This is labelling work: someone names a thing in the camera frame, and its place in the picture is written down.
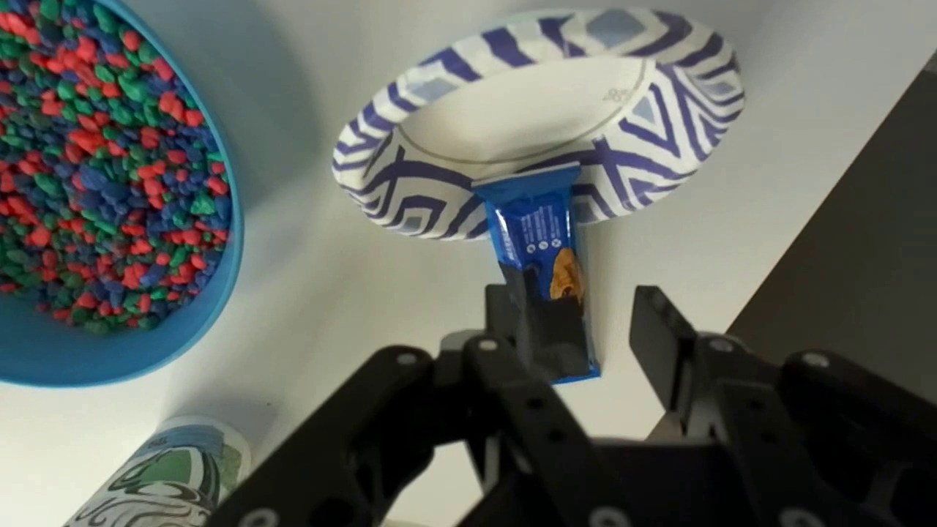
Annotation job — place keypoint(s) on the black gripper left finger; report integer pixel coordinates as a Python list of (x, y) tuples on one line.
[(458, 429)]

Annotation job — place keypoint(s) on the blue bowl colourful candy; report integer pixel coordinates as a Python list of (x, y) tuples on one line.
[(98, 176)]

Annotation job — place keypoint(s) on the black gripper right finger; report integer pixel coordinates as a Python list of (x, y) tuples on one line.
[(808, 429)]

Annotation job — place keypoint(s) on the blue zigzag paper plate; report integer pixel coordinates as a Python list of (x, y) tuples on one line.
[(527, 105)]

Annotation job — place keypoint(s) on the blue chocolate bar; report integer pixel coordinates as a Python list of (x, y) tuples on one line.
[(531, 222)]

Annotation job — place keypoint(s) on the printed white paper cup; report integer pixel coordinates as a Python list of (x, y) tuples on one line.
[(164, 479)]

